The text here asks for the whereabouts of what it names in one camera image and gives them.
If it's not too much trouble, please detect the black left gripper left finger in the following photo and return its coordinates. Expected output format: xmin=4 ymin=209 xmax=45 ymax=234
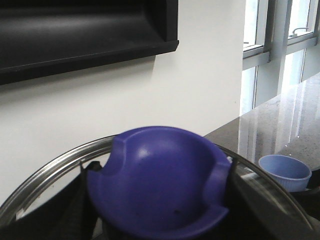
xmin=0 ymin=161 xmax=101 ymax=240

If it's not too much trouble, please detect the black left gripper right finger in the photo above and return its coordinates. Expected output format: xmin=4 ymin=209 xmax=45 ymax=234
xmin=220 ymin=160 xmax=308 ymax=240

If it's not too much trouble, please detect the light blue ribbed cup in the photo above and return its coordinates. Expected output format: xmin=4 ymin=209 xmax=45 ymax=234
xmin=258 ymin=154 xmax=312 ymax=192

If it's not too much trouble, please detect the glass pot lid blue knob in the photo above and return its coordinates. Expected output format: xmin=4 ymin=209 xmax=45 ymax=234
xmin=0 ymin=126 xmax=320 ymax=240

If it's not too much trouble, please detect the grey framed window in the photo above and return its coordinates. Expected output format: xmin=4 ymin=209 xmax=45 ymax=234
xmin=239 ymin=0 xmax=320 ymax=115

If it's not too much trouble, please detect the black range hood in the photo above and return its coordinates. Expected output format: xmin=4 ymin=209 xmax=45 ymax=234
xmin=0 ymin=0 xmax=179 ymax=85

